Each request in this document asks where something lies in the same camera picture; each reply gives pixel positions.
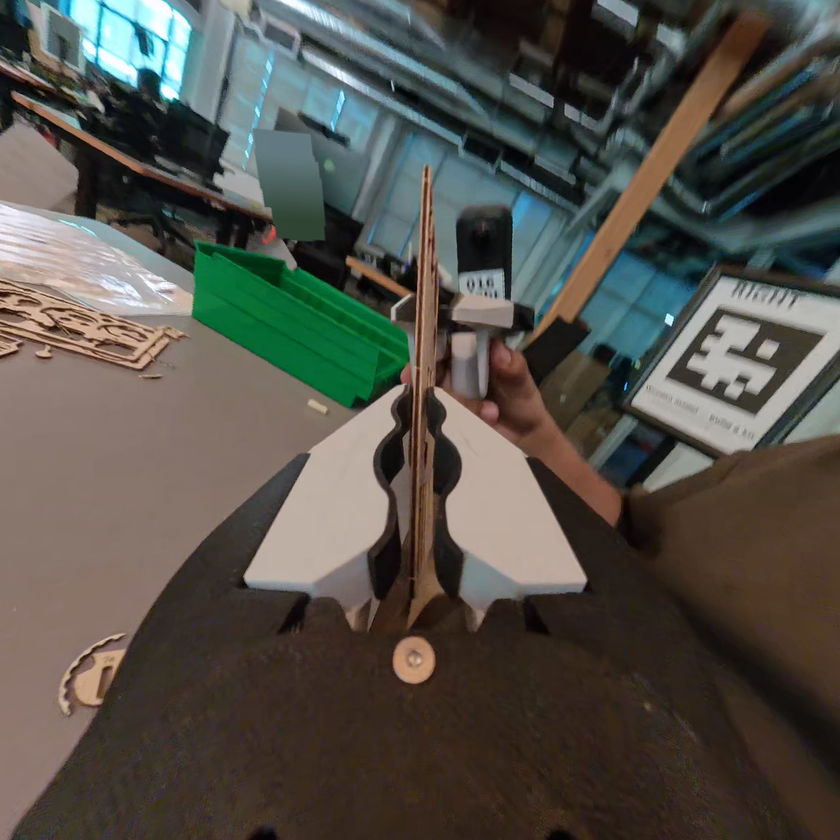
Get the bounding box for grey desk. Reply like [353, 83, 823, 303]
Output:
[0, 210, 408, 834]

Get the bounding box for long wooden background table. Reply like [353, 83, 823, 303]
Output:
[10, 92, 274, 223]

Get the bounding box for large clear plastic sheet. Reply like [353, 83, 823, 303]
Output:
[0, 203, 196, 317]

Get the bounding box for wooden support post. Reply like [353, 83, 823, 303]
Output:
[525, 13, 774, 350]

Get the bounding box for brown cardboard boxes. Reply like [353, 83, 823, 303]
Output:
[538, 351, 626, 455]

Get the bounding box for person's right forearm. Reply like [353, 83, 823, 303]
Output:
[525, 420, 624, 527]

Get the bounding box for green plastic bin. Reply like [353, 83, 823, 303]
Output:
[192, 241, 412, 410]

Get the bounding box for framed black-white marker sign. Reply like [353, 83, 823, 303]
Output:
[622, 266, 840, 458]

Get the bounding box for stacked wooden part sheets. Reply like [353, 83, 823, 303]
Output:
[0, 279, 189, 373]

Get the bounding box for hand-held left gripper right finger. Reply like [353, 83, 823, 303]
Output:
[427, 387, 588, 632]

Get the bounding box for wooden puzzle part sheet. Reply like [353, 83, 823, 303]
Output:
[403, 164, 442, 631]

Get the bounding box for person's brown shirt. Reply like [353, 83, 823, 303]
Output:
[617, 433, 840, 840]

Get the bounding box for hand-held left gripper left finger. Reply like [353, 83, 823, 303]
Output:
[244, 384, 412, 630]

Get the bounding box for person's right hand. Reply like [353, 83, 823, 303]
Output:
[482, 340, 551, 448]

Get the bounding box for toothed wooden arc piece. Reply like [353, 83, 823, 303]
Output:
[57, 632, 130, 718]

